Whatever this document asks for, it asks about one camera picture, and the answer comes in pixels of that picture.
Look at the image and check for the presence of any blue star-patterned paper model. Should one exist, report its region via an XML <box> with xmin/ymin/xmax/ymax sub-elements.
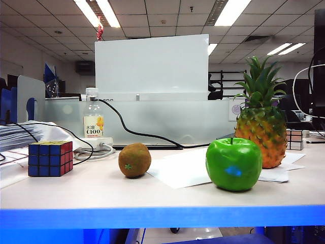
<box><xmin>43</xmin><ymin>62</ymin><xmax>61</xmax><ymax>98</ymax></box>

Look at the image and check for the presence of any black computer monitor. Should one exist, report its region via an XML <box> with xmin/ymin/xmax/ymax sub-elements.
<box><xmin>312</xmin><ymin>9</ymin><xmax>325</xmax><ymax>132</ymax></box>

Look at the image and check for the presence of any white plastic bag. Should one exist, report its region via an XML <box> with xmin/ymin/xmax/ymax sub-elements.
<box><xmin>25</xmin><ymin>120</ymin><xmax>89</xmax><ymax>153</ymax></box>

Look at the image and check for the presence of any black office chair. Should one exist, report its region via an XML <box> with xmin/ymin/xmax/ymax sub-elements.
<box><xmin>208</xmin><ymin>73</ymin><xmax>224</xmax><ymax>100</ymax></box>

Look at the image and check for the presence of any black shelf rack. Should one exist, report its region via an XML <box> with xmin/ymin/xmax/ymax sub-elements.
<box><xmin>210</xmin><ymin>70</ymin><xmax>247</xmax><ymax>97</ymax></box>

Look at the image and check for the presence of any brown fuzzy kiwi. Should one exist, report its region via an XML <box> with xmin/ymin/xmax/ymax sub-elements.
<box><xmin>118</xmin><ymin>143</ymin><xmax>152</xmax><ymax>178</ymax></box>

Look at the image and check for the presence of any stack of printed papers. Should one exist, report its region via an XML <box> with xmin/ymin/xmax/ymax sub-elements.
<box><xmin>0</xmin><ymin>121</ymin><xmax>39</xmax><ymax>150</ymax></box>

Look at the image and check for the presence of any silver mirror cube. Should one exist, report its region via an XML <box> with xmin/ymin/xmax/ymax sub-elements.
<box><xmin>285</xmin><ymin>129</ymin><xmax>305</xmax><ymax>150</ymax></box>

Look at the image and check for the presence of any white power strip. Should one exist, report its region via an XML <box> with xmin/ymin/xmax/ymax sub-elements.
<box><xmin>76</xmin><ymin>137</ymin><xmax>114</xmax><ymax>150</ymax></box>

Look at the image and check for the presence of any colourful Rubik's cube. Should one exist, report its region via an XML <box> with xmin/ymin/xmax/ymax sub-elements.
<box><xmin>27</xmin><ymin>140</ymin><xmax>74</xmax><ymax>177</ymax></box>

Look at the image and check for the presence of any white power strip cable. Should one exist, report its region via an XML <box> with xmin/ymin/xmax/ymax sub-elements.
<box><xmin>73</xmin><ymin>143</ymin><xmax>117</xmax><ymax>161</ymax></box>

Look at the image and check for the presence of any thick black cable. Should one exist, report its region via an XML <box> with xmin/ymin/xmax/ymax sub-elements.
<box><xmin>97</xmin><ymin>99</ymin><xmax>236</xmax><ymax>149</ymax></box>

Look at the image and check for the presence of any white paper sheet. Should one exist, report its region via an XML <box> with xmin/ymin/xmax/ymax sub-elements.
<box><xmin>146</xmin><ymin>148</ymin><xmax>306</xmax><ymax>189</ymax></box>
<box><xmin>279</xmin><ymin>152</ymin><xmax>307</xmax><ymax>165</ymax></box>
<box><xmin>257</xmin><ymin>169</ymin><xmax>289</xmax><ymax>183</ymax></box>

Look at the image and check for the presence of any frosted glass desk partition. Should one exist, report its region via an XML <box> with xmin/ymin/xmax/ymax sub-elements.
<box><xmin>45</xmin><ymin>98</ymin><xmax>246</xmax><ymax>147</ymax></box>

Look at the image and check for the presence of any white board panel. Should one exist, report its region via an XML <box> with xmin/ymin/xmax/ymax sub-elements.
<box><xmin>94</xmin><ymin>34</ymin><xmax>210</xmax><ymax>101</ymax></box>

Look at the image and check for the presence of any artificial pineapple with green crown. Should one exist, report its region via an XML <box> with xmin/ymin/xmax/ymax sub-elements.
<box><xmin>233</xmin><ymin>56</ymin><xmax>289</xmax><ymax>169</ymax></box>

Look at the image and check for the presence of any red hanging ornament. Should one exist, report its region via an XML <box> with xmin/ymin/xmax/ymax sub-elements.
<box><xmin>96</xmin><ymin>16</ymin><xmax>105</xmax><ymax>41</ymax></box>

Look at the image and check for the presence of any clear drink bottle yellow label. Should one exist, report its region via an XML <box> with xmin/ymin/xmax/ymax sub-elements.
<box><xmin>83</xmin><ymin>87</ymin><xmax>105</xmax><ymax>139</ymax></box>

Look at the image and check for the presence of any purple and white name plate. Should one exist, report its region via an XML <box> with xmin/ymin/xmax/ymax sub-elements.
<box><xmin>227</xmin><ymin>97</ymin><xmax>280</xmax><ymax>122</ymax></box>

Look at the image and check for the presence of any red-lined paper sheet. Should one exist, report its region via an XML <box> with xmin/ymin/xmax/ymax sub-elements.
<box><xmin>0</xmin><ymin>149</ymin><xmax>29</xmax><ymax>166</ymax></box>

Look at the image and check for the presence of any white cable loop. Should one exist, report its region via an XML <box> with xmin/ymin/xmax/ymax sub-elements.
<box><xmin>292</xmin><ymin>63</ymin><xmax>325</xmax><ymax>119</ymax></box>

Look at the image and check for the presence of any black wall speaker box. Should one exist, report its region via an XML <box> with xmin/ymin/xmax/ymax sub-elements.
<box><xmin>76</xmin><ymin>60</ymin><xmax>95</xmax><ymax>74</ymax></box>

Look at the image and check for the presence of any shiny green apple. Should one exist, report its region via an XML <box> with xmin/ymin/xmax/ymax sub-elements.
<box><xmin>205</xmin><ymin>137</ymin><xmax>263</xmax><ymax>192</ymax></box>

